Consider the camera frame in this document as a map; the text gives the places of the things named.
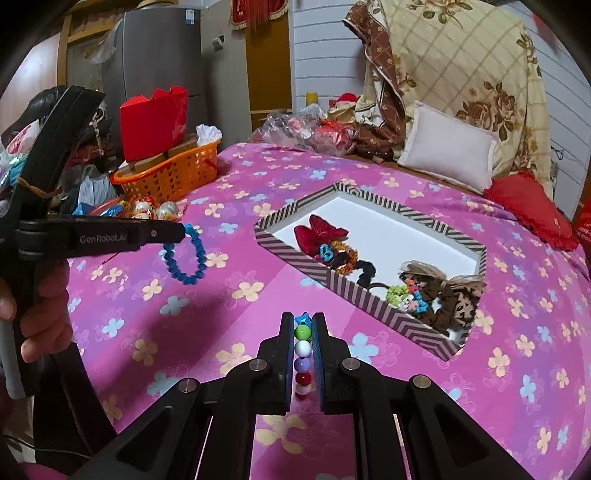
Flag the white tissue paper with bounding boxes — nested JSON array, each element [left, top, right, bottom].
[[196, 124, 223, 147]]

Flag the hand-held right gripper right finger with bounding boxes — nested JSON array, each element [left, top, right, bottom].
[[311, 312, 525, 480]]

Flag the person's left hand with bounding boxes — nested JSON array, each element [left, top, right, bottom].
[[0, 263, 74, 366]]

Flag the brown wooden door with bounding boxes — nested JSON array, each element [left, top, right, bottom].
[[245, 18, 297, 117]]

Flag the hair ties with colourful charms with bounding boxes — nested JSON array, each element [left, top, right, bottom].
[[367, 273, 439, 319]]

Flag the blue plastic bag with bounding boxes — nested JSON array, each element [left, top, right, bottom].
[[74, 202, 123, 217]]

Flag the plush toy with red hat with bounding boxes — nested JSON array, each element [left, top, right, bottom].
[[325, 93, 366, 121]]

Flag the red bow scrunchie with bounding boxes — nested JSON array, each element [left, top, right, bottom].
[[294, 215, 350, 256]]

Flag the red wrapped packages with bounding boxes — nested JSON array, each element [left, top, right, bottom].
[[314, 120, 357, 156]]

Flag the blue bead bracelet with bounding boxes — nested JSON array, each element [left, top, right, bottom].
[[161, 224, 208, 286]]

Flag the red shopping bag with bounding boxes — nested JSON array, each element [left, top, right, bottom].
[[573, 198, 591, 253]]

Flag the cream floral quilt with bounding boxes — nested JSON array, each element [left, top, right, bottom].
[[343, 0, 556, 200]]

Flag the black cable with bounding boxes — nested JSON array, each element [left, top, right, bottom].
[[0, 431, 95, 457]]

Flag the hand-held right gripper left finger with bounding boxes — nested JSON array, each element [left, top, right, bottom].
[[104, 312, 296, 480]]

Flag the white pillow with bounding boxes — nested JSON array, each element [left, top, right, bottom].
[[397, 100, 500, 193]]

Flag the red cushion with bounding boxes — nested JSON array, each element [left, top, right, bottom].
[[482, 171, 581, 253]]

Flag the white plastic bag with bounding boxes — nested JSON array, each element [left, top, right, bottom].
[[76, 164, 117, 207]]

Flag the orange plastic basket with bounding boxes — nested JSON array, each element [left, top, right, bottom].
[[113, 141, 221, 204]]

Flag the striped gift box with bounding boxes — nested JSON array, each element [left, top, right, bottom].
[[254, 181, 488, 362]]

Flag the leopard print hair bow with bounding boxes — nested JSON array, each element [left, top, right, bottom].
[[399, 261, 486, 336]]

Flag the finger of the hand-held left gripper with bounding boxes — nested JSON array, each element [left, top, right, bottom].
[[137, 220, 187, 246]]

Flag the pink floral bedsheet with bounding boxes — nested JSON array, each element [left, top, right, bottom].
[[65, 141, 591, 480]]

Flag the colourful clutter pile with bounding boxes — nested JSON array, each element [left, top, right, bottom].
[[0, 138, 29, 186]]

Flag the multicoloured round bead bracelet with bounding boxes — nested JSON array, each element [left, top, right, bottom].
[[292, 313, 315, 403]]

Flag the clear plastic bag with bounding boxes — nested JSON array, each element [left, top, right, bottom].
[[252, 104, 329, 149]]

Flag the red fringed hanging decoration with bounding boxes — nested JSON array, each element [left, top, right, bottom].
[[231, 0, 290, 31]]

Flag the black scrunchie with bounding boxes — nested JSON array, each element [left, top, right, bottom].
[[335, 256, 387, 288]]

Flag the brown cardboard box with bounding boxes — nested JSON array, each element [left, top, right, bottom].
[[126, 154, 168, 175], [166, 134, 200, 158]]

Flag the colourful plastic charm bracelet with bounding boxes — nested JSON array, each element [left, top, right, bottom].
[[318, 240, 360, 274]]

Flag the grey refrigerator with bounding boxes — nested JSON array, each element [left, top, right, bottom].
[[104, 7, 209, 140]]

